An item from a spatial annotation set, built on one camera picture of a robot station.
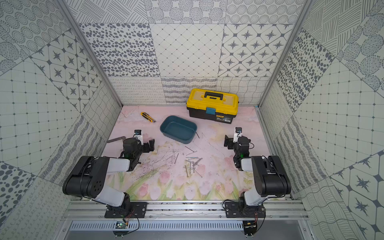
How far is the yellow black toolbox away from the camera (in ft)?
3.29

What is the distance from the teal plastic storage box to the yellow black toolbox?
0.10 metres

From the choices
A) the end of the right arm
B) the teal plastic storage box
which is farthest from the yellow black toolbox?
the end of the right arm

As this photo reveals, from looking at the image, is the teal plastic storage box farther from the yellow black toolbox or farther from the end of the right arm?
the end of the right arm

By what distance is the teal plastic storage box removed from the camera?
1031 mm
